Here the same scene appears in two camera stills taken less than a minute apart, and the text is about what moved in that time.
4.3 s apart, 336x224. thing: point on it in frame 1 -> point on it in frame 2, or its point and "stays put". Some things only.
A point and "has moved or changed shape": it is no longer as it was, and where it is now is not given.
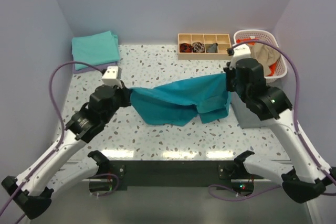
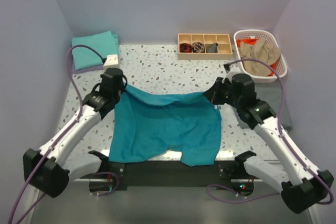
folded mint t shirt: x=97 y=49 stays put
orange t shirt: x=272 y=67 stays put
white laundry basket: x=265 y=49 stays put
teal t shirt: x=177 y=102 has moved or changed shape
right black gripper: x=229 y=87 -> x=212 y=94
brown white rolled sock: x=198 y=47 stays put
